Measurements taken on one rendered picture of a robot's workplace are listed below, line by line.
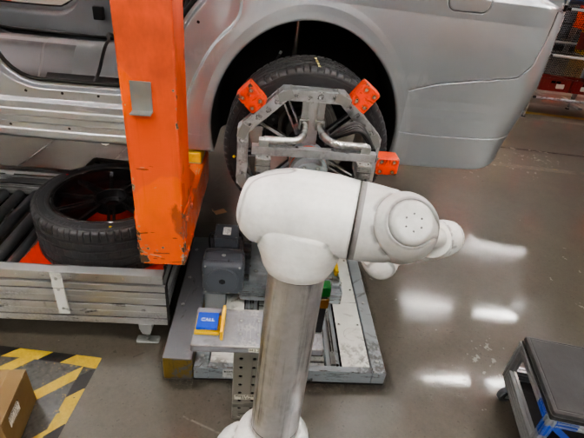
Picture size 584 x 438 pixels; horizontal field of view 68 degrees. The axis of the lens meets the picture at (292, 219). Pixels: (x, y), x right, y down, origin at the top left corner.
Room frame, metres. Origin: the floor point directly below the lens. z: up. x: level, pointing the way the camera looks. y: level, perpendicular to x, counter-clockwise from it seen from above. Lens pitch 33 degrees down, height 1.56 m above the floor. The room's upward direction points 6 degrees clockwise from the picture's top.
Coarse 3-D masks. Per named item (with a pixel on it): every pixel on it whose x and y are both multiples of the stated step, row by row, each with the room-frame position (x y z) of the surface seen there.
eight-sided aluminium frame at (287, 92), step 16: (272, 96) 1.55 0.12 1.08; (288, 96) 1.51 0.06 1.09; (304, 96) 1.52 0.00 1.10; (320, 96) 1.57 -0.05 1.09; (336, 96) 1.53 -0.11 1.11; (256, 112) 1.50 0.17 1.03; (272, 112) 1.51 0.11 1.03; (352, 112) 1.54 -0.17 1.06; (240, 128) 1.50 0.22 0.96; (368, 128) 1.54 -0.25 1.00; (240, 144) 1.50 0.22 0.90; (240, 160) 1.50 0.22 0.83; (240, 176) 1.50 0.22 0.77
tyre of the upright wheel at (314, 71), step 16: (272, 64) 1.75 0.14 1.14; (288, 64) 1.68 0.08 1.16; (304, 64) 1.65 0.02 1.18; (320, 64) 1.67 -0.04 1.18; (336, 64) 1.77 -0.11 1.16; (256, 80) 1.65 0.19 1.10; (272, 80) 1.59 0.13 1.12; (288, 80) 1.60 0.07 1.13; (304, 80) 1.60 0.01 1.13; (320, 80) 1.61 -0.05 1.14; (336, 80) 1.61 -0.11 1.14; (352, 80) 1.63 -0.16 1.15; (240, 112) 1.58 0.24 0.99; (368, 112) 1.63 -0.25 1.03; (384, 128) 1.64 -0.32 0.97; (224, 144) 1.58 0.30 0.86; (384, 144) 1.64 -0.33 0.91
